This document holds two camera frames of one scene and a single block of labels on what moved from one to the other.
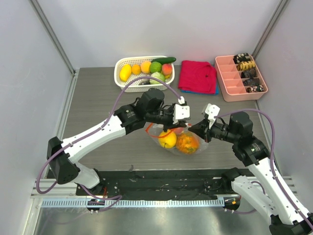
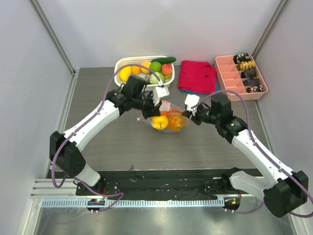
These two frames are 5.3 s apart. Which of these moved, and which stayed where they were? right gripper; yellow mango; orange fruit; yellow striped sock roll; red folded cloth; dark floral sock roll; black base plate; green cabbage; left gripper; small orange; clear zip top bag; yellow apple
Moved: right gripper; yellow apple; left gripper; clear zip top bag
Stayed: orange fruit; yellow mango; small orange; black base plate; red folded cloth; dark floral sock roll; yellow striped sock roll; green cabbage
